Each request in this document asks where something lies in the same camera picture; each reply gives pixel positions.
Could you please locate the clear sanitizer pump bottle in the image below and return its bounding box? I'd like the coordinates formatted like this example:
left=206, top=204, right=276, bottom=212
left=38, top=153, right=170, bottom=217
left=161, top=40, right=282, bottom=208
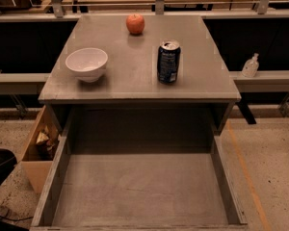
left=242, top=53, right=259, bottom=78

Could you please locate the wooden crate with trash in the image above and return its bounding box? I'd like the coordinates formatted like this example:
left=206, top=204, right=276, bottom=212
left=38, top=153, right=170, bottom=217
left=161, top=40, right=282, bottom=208
left=20, top=107, right=59, bottom=193

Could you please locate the dark blue soda can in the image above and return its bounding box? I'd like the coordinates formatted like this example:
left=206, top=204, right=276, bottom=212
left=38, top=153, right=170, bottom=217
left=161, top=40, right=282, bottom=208
left=157, top=39, right=181, bottom=84

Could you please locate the grey top drawer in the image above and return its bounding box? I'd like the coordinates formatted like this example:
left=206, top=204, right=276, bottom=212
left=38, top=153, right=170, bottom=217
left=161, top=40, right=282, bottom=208
left=30, top=108, right=248, bottom=231

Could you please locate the red apple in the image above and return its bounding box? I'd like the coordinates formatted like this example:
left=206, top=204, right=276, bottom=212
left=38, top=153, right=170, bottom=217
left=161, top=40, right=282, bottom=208
left=125, top=13, right=145, bottom=35

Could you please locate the black floor cable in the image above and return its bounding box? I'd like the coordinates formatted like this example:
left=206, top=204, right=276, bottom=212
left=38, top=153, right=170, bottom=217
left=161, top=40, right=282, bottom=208
left=0, top=211, right=35, bottom=223

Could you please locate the white ceramic bowl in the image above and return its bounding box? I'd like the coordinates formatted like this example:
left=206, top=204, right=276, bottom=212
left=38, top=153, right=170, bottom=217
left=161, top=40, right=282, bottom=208
left=66, top=48, right=108, bottom=83

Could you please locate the grey drawer cabinet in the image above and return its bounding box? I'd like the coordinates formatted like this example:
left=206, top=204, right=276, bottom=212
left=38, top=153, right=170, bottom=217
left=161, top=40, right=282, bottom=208
left=38, top=14, right=242, bottom=137

